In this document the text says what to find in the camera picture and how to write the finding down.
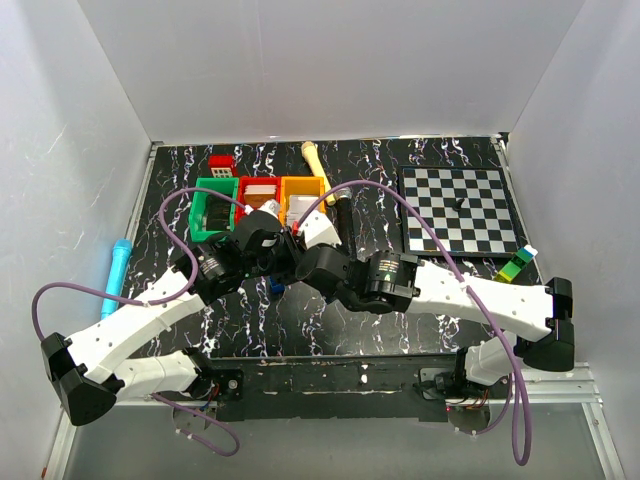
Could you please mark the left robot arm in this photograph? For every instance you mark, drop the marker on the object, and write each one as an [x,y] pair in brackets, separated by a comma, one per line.
[93,369]

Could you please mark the beige wooden microphone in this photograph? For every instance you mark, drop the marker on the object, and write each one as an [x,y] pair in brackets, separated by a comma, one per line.
[310,154]

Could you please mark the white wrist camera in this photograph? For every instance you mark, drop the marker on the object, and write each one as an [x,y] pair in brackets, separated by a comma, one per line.
[317,229]
[271,207]

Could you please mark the light blue toy microphone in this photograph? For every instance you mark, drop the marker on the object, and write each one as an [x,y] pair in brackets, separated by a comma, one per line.
[121,253]

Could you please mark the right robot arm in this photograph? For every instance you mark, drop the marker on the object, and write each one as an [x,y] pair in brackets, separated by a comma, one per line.
[534,323]

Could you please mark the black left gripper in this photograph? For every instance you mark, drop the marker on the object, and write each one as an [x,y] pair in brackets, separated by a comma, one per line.
[279,257]

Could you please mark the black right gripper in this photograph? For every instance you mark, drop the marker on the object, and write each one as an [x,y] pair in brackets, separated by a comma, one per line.
[328,267]

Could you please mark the black object in green bin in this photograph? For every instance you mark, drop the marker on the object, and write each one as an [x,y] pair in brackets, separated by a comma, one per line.
[217,214]

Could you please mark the green plastic bin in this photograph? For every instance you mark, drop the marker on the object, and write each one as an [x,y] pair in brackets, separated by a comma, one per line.
[225,186]

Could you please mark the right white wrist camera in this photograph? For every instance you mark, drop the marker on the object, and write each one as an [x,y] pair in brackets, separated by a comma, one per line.
[317,229]

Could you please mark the black microphone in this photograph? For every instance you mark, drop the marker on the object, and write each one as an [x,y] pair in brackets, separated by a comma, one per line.
[344,219]

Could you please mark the yellow plastic bin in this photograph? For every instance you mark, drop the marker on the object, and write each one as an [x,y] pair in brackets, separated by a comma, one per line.
[309,186]

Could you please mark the white cards in yellow bin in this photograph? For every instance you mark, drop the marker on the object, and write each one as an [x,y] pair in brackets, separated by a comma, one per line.
[298,205]

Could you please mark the orange cards in red bin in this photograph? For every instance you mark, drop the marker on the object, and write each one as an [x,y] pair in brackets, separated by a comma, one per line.
[256,194]

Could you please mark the black white chessboard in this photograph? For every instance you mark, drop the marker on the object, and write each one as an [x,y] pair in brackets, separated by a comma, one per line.
[469,209]

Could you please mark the blue toy brick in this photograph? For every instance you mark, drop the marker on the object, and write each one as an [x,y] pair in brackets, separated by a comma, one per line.
[276,287]

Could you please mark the black chess piece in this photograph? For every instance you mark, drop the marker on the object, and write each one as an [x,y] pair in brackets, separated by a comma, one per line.
[458,205]

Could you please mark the yellow green brick stack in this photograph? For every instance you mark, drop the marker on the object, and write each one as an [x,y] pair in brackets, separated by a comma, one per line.
[521,259]

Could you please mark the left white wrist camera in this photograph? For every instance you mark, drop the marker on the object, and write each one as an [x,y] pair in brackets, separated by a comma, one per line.
[271,207]

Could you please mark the red plastic bin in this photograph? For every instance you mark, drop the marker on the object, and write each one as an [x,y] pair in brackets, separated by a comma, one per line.
[245,180]

